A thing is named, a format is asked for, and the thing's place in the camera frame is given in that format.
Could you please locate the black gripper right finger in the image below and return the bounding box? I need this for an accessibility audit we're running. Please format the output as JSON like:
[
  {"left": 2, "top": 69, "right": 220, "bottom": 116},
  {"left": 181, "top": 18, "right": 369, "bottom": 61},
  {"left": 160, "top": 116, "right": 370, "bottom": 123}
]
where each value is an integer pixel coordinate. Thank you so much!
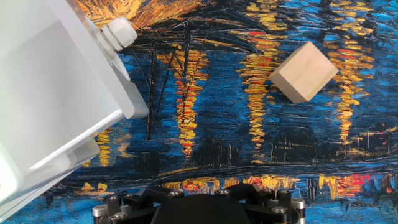
[{"left": 214, "top": 182, "right": 307, "bottom": 224}]

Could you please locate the white plastic drawer cabinet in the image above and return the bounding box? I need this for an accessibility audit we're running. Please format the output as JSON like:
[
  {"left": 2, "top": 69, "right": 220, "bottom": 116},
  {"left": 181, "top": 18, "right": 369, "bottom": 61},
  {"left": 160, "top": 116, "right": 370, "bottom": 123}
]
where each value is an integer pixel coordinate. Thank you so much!
[{"left": 0, "top": 136, "right": 101, "bottom": 223}]

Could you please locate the white drawer with round knob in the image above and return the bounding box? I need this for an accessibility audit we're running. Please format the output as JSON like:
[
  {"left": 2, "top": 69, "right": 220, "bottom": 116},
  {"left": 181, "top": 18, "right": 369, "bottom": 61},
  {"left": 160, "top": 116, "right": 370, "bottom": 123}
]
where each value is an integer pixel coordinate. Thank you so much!
[{"left": 0, "top": 0, "right": 149, "bottom": 175}]

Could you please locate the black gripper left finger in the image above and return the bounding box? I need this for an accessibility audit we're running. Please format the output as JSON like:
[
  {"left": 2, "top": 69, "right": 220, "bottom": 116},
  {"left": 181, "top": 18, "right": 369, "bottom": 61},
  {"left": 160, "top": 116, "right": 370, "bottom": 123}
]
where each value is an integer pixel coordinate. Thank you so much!
[{"left": 92, "top": 186, "right": 185, "bottom": 224}]

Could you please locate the light wooden cube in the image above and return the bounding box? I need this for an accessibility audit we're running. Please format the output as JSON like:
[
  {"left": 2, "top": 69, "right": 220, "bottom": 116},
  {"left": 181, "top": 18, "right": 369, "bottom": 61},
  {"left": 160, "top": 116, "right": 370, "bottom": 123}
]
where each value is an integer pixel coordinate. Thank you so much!
[{"left": 269, "top": 41, "right": 339, "bottom": 104}]

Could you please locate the starry night painted tablecloth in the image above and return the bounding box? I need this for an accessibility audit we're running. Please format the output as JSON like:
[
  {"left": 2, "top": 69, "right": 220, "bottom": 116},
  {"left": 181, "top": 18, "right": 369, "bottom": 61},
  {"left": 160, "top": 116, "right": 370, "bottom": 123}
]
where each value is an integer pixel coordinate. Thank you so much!
[{"left": 0, "top": 0, "right": 398, "bottom": 224}]

